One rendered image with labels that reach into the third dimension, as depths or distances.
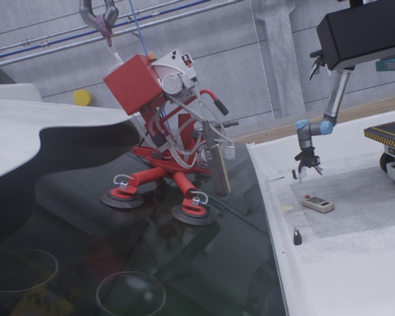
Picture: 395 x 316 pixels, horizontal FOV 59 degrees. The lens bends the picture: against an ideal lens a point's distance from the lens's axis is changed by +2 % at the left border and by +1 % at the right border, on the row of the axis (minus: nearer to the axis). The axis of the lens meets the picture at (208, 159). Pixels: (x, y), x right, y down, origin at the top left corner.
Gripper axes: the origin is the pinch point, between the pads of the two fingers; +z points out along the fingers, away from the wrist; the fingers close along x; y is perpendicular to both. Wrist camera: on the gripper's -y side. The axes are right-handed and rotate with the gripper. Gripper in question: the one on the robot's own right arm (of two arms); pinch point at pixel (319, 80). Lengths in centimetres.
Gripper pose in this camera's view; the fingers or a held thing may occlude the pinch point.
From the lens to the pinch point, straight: 220.8
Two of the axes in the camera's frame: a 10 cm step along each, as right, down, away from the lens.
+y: 8.5, 1.0, 5.1
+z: -1.5, 9.9, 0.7
